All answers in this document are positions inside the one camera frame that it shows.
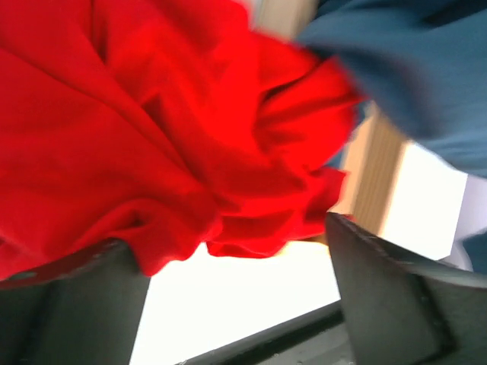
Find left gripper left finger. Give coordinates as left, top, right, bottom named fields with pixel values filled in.
left=1, top=240, right=150, bottom=365

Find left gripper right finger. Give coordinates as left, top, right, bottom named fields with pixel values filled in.
left=325, top=213, right=486, bottom=365

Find red t shirt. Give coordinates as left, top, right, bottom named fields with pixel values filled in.
left=1, top=1, right=361, bottom=278

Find blue t shirt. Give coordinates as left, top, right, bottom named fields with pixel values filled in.
left=298, top=1, right=486, bottom=273

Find wooden hanger stand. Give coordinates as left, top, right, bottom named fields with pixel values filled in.
left=245, top=1, right=405, bottom=235

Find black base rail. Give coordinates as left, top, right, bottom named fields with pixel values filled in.
left=181, top=300, right=356, bottom=365

